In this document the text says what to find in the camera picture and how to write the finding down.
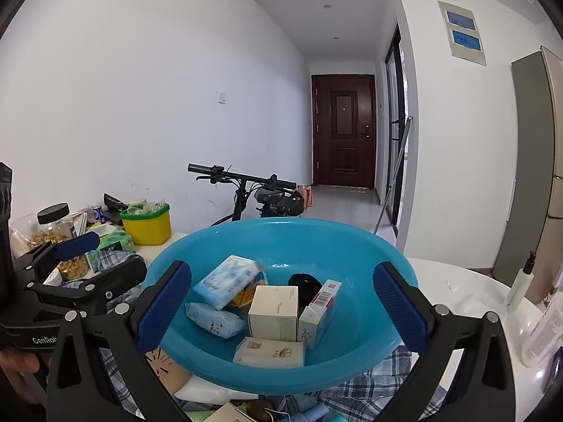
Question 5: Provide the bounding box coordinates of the black framed glass door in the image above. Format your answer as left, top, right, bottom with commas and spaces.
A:
384, 24, 407, 227

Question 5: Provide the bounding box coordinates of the light blue bottle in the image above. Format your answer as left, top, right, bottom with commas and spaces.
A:
290, 404, 328, 422

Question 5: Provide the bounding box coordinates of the beige cardboard box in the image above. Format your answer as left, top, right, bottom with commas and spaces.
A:
198, 401, 247, 422

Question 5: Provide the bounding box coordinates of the yellow bucket with green rim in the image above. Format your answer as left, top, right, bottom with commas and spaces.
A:
120, 203, 172, 246

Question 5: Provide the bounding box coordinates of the blue plastic basin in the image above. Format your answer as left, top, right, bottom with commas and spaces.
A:
141, 217, 419, 396

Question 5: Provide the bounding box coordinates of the person's left hand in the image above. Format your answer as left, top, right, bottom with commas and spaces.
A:
0, 349, 51, 405

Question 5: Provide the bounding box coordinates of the beige round disc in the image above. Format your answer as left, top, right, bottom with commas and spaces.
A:
145, 345, 192, 394

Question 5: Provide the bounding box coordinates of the black bicycle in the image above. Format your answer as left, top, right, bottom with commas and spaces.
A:
188, 162, 305, 228

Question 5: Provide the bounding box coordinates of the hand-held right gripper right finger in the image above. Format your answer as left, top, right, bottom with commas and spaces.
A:
372, 261, 515, 422

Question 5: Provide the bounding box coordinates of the small blue tissue pack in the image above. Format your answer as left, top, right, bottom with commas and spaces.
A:
185, 301, 248, 339

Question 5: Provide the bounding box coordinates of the brown entrance door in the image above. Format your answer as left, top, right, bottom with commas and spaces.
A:
311, 75, 377, 190

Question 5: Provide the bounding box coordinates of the clear plastic bag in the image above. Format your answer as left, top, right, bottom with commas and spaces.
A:
9, 213, 40, 260

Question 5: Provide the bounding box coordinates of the black pouch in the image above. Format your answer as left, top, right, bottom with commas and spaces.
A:
103, 193, 129, 223

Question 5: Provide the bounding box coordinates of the green tissue pack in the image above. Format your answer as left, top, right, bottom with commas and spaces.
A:
90, 223, 135, 253

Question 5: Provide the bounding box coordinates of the black cloth item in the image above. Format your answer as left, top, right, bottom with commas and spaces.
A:
288, 273, 324, 317

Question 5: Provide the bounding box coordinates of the yellow snack packet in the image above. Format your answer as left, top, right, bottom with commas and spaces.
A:
226, 270, 270, 311

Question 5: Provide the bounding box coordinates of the white desktop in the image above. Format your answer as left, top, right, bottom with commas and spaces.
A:
119, 229, 563, 422

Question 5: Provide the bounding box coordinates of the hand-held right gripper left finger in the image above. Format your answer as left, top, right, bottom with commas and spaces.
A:
46, 260, 194, 422

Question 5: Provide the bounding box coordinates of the white lotion bottle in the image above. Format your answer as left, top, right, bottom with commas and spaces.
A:
521, 303, 563, 367

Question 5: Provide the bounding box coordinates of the green pump bottle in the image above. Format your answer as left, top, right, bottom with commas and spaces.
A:
506, 250, 536, 315

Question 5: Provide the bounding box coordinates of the white soft pack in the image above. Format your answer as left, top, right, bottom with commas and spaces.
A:
173, 371, 260, 403

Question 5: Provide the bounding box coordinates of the red and white box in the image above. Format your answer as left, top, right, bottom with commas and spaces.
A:
297, 279, 343, 351

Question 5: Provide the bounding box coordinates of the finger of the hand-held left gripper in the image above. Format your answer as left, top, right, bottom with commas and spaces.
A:
13, 231, 102, 286
26, 252, 148, 317

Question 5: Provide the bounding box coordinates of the brown round object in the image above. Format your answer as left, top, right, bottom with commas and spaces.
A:
246, 400, 276, 422

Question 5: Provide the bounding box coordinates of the grey mop pole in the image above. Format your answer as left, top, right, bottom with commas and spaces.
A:
373, 115, 414, 235

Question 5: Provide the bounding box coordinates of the grey refrigerator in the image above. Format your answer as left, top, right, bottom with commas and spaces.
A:
492, 46, 563, 304

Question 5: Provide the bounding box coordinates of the blue plaid shirt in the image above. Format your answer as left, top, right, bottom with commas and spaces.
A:
88, 250, 447, 422

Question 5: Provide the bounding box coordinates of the beige tissue pack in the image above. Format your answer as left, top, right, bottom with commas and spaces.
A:
232, 336, 305, 369

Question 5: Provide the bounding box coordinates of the light blue tissue pack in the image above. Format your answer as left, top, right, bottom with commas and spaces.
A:
192, 255, 270, 311

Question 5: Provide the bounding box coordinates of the white cardboard box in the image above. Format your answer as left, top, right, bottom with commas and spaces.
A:
247, 285, 300, 343

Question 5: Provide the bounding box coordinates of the clear jar with black lid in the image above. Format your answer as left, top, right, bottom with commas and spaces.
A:
29, 203, 95, 281

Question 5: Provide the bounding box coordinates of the wall panel with blue windows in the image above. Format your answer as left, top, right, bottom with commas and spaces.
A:
438, 1, 488, 66

